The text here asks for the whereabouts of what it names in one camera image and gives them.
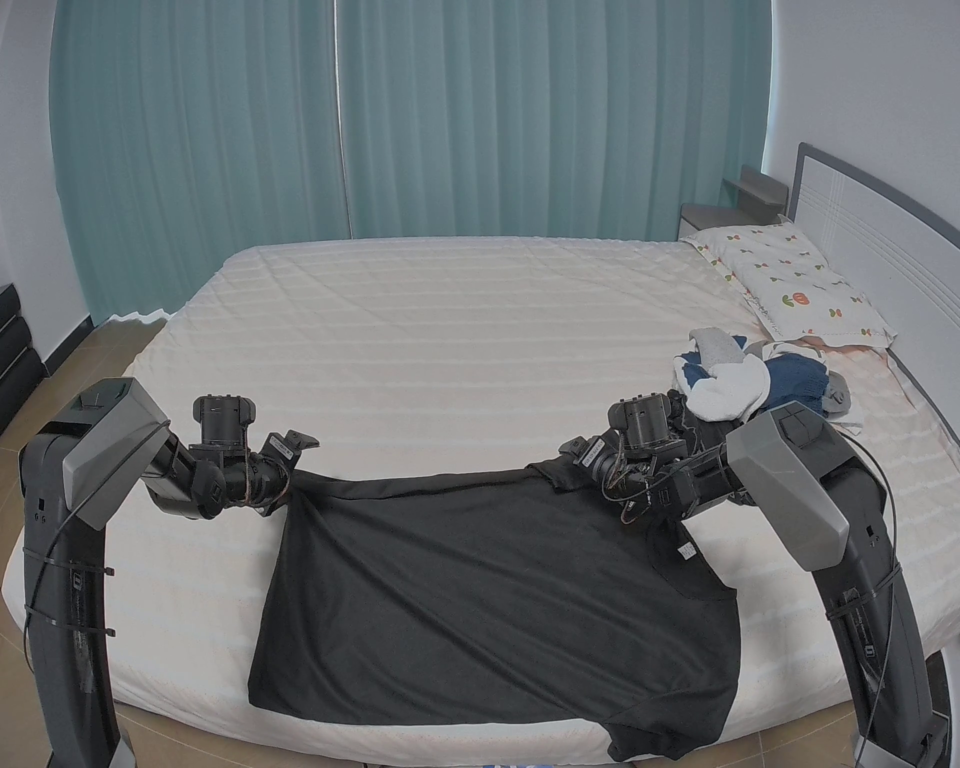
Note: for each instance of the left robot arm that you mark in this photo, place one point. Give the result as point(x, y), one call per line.
point(112, 439)

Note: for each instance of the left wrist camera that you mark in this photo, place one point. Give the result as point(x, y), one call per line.
point(223, 416)

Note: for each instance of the black T-shirt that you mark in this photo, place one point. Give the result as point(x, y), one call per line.
point(487, 600)

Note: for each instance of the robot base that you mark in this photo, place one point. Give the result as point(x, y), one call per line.
point(946, 712)

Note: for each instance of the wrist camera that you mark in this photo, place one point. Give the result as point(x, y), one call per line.
point(223, 416)
point(641, 418)

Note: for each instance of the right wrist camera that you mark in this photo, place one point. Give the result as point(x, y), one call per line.
point(641, 418)

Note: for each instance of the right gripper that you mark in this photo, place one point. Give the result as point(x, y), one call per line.
point(611, 465)

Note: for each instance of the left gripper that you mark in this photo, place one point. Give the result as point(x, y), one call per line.
point(262, 480)

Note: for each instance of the blue-green curtain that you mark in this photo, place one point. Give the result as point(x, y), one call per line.
point(555, 112)
point(195, 150)

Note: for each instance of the pile of clothes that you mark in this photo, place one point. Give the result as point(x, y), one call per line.
point(731, 386)

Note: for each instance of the white printed pillow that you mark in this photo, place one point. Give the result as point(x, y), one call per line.
point(795, 281)

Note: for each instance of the black chest of drawers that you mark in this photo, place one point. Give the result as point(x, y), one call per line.
point(15, 352)

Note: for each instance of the grey bedside table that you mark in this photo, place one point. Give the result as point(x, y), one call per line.
point(739, 202)

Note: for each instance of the bed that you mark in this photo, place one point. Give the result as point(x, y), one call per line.
point(450, 337)

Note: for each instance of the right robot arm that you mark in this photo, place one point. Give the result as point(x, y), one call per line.
point(795, 480)

